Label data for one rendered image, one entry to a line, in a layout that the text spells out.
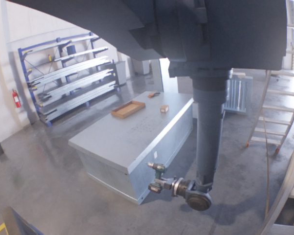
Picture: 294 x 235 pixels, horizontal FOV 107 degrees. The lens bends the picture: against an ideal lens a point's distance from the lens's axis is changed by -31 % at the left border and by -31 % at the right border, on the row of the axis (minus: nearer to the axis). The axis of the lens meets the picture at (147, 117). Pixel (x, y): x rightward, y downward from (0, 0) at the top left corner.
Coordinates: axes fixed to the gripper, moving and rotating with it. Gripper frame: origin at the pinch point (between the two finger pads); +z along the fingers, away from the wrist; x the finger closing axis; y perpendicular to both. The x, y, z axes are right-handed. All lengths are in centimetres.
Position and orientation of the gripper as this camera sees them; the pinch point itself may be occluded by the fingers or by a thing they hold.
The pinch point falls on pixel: (158, 179)
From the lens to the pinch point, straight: 126.9
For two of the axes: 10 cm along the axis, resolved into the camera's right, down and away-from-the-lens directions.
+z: -8.3, -1.3, 5.4
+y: 1.5, -9.9, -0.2
